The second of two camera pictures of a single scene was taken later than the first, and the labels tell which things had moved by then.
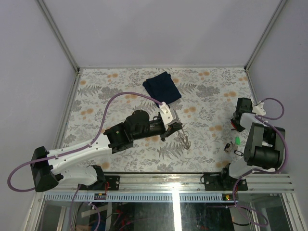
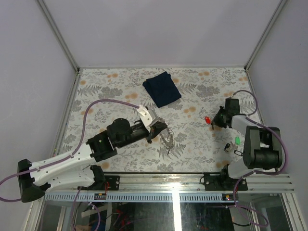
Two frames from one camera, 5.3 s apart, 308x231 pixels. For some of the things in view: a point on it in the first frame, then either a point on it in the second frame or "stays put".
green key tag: x=237 y=140 stays put
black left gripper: x=172 y=128 to x=155 y=130
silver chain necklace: x=183 y=136 to x=167 y=144
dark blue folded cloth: x=161 y=88 stays put
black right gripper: x=239 y=128 to x=215 y=121
